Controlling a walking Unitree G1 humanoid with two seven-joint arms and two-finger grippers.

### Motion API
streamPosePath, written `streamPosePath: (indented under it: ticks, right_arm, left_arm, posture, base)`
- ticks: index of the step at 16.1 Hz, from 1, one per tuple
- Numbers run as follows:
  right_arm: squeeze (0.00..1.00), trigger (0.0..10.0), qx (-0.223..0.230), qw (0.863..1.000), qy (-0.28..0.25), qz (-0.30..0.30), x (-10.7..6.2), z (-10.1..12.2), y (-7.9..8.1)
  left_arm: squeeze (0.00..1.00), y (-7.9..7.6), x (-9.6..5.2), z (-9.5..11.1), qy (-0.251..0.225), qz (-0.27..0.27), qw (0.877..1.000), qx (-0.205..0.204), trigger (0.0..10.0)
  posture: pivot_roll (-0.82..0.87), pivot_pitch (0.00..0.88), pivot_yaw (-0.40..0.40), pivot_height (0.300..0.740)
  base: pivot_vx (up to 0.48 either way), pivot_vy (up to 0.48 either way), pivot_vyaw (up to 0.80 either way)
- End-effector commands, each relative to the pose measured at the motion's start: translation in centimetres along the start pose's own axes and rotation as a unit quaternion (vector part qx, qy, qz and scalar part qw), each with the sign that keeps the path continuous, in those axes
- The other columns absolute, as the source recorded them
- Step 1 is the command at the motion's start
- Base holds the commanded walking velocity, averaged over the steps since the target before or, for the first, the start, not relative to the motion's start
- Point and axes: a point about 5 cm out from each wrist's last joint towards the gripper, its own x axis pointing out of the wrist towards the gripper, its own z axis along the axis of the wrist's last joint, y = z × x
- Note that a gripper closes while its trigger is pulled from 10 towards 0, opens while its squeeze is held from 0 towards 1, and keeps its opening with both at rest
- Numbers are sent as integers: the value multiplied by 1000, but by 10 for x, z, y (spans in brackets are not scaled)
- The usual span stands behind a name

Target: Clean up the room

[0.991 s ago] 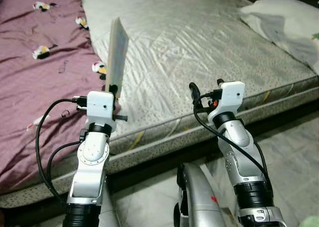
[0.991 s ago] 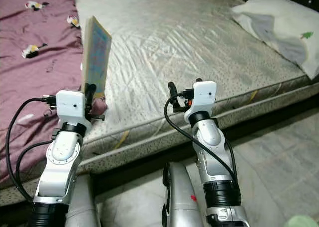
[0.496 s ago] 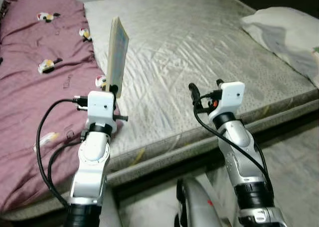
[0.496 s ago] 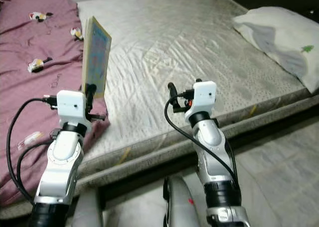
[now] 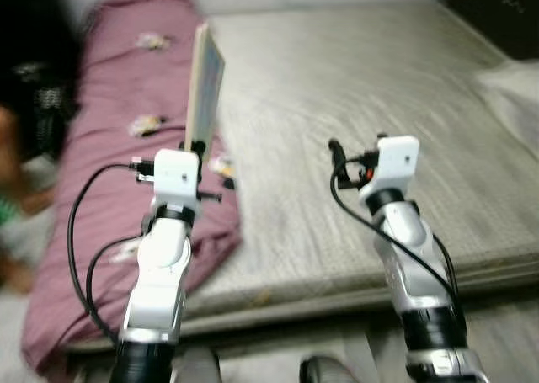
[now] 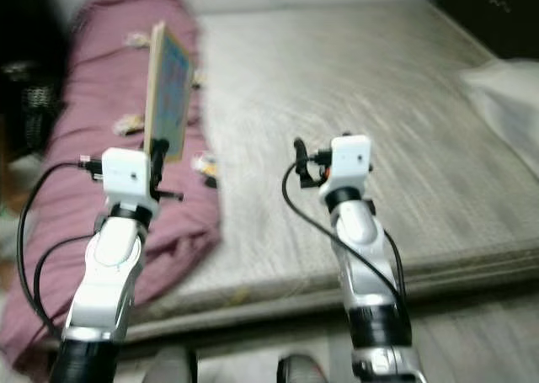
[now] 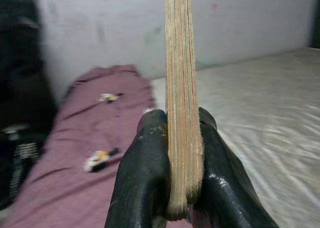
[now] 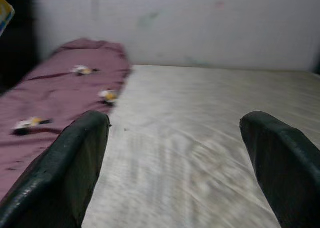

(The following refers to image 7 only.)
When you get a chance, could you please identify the purple duck print blanket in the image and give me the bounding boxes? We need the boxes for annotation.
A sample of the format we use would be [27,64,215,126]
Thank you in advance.
[0,64,171,228]

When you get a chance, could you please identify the dark tufted headboard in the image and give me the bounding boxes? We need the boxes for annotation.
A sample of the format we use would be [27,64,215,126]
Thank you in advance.
[309,0,320,48]

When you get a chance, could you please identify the black bag white stripes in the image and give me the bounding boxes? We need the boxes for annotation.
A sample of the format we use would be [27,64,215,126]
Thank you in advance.
[0,122,45,208]

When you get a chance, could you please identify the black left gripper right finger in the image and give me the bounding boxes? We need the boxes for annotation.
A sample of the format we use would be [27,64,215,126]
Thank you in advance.
[192,107,280,228]

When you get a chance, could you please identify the colourful children's book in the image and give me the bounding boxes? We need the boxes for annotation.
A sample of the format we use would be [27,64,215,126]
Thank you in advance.
[164,0,205,221]

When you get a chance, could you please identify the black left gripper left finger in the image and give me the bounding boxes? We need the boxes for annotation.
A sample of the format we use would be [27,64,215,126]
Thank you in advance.
[104,109,174,228]

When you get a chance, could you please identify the white quilted mattress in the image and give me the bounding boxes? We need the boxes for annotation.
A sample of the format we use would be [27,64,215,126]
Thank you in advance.
[149,46,320,228]

